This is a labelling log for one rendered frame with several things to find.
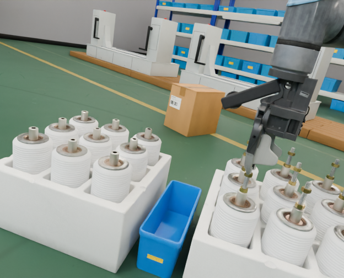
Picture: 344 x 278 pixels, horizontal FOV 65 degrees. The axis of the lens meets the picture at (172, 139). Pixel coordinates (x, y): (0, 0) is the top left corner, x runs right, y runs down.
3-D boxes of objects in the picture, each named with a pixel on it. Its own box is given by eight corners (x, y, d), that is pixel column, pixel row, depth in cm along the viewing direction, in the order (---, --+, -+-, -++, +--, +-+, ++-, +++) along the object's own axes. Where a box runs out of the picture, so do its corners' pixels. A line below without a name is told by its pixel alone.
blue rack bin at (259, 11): (265, 19, 557) (267, 13, 553) (283, 21, 535) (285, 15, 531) (254, 14, 520) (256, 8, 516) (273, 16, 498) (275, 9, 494)
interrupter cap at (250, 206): (215, 198, 61) (216, 196, 61) (235, 191, 66) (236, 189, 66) (243, 218, 56) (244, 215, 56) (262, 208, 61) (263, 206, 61)
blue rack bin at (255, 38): (257, 46, 574) (260, 36, 567) (274, 49, 552) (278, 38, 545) (246, 43, 537) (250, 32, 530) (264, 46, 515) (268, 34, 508)
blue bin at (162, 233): (165, 208, 97) (171, 178, 93) (194, 218, 95) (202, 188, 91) (130, 268, 70) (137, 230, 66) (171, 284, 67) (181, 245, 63)
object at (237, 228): (192, 259, 67) (209, 196, 61) (217, 245, 73) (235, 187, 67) (222, 288, 60) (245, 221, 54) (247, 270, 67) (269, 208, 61)
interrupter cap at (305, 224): (280, 227, 55) (281, 224, 55) (272, 207, 62) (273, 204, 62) (317, 236, 55) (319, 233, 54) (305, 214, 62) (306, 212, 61)
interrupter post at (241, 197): (231, 202, 61) (235, 189, 60) (237, 199, 62) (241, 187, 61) (240, 208, 59) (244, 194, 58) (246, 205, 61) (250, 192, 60)
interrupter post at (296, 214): (289, 223, 57) (294, 209, 56) (286, 216, 60) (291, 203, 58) (301, 225, 57) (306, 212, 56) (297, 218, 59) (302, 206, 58)
